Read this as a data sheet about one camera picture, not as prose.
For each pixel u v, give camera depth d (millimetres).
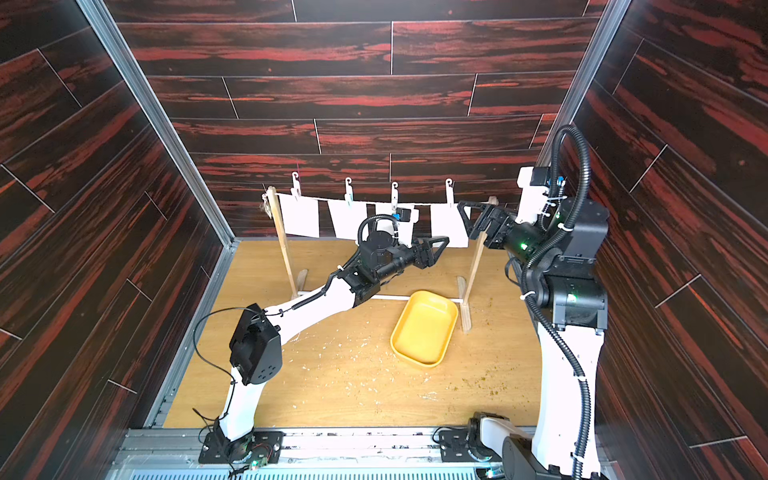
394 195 675
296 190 671
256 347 528
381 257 619
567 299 371
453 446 734
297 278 1023
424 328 941
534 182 462
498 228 466
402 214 664
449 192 664
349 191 677
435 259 690
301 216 746
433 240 683
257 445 732
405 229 676
